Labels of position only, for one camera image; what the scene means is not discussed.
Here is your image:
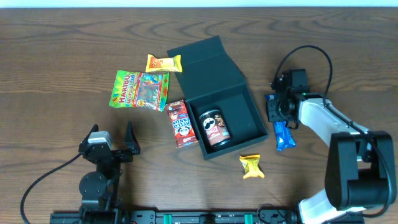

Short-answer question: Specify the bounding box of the yellow wrapped snack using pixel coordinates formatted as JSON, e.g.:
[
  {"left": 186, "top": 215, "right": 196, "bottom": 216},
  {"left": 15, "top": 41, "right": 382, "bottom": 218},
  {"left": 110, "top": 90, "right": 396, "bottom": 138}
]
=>
[{"left": 239, "top": 154, "right": 265, "bottom": 179}]

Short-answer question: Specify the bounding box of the dark green gift box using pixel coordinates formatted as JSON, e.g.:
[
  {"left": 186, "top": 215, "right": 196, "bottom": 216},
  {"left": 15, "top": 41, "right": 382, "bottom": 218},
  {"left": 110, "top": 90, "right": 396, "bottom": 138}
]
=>
[{"left": 167, "top": 36, "right": 269, "bottom": 160}]

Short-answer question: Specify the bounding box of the right black cable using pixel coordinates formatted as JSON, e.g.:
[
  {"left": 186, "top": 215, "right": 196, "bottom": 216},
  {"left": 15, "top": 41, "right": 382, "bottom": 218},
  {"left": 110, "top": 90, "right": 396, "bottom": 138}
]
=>
[{"left": 271, "top": 45, "right": 392, "bottom": 218}]

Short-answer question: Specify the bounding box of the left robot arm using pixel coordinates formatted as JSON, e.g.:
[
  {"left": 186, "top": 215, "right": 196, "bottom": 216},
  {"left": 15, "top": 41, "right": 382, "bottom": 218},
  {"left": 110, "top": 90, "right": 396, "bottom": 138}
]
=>
[{"left": 78, "top": 122, "right": 141, "bottom": 212}]

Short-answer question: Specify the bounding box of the left black cable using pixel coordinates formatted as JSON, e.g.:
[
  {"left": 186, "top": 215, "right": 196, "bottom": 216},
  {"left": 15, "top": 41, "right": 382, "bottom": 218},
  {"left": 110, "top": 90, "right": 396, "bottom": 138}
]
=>
[{"left": 19, "top": 152, "right": 84, "bottom": 224}]

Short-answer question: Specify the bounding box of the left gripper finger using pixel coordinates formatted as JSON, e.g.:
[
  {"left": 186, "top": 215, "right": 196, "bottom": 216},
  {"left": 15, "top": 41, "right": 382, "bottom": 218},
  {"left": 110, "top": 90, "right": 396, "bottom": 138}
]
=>
[
  {"left": 81, "top": 124, "right": 98, "bottom": 144},
  {"left": 124, "top": 121, "right": 141, "bottom": 155}
]

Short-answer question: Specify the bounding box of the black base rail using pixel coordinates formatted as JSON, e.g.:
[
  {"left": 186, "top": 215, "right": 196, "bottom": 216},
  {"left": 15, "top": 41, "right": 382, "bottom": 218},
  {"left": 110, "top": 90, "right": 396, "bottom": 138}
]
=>
[{"left": 49, "top": 209, "right": 300, "bottom": 224}]

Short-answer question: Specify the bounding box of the red Hello Panda box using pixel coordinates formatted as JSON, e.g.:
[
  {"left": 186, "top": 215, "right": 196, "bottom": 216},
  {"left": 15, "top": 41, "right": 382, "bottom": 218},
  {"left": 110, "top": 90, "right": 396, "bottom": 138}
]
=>
[{"left": 165, "top": 100, "right": 198, "bottom": 148}]

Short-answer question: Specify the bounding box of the black cable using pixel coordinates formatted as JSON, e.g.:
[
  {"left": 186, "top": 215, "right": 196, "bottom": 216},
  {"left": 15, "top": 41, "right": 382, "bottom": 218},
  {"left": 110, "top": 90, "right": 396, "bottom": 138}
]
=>
[
  {"left": 271, "top": 45, "right": 392, "bottom": 218},
  {"left": 19, "top": 152, "right": 84, "bottom": 224}
]

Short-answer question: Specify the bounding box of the orange yellow snack packet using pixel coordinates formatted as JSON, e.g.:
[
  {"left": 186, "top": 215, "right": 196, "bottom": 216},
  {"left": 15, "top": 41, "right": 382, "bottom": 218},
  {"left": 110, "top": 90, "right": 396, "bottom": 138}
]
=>
[{"left": 146, "top": 54, "right": 183, "bottom": 73}]

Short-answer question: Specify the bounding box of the blue Oreo packet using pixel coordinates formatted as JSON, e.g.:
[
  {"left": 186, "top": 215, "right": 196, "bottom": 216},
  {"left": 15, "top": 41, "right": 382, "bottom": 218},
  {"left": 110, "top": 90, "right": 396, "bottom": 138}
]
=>
[{"left": 264, "top": 93, "right": 297, "bottom": 152}]

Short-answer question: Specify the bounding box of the green Haribo worms bag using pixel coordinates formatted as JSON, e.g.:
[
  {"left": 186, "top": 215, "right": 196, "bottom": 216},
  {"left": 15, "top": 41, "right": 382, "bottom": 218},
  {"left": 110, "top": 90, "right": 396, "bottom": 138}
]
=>
[{"left": 109, "top": 70, "right": 169, "bottom": 111}]

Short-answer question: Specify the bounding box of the Pringles can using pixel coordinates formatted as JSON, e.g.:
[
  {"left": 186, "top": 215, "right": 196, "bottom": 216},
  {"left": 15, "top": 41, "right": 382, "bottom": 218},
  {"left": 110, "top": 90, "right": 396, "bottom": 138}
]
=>
[{"left": 199, "top": 110, "right": 231, "bottom": 147}]

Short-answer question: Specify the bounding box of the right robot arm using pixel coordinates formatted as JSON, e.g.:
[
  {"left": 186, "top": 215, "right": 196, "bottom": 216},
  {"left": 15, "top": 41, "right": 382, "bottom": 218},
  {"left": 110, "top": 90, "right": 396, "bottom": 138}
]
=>
[{"left": 267, "top": 93, "right": 397, "bottom": 223}]

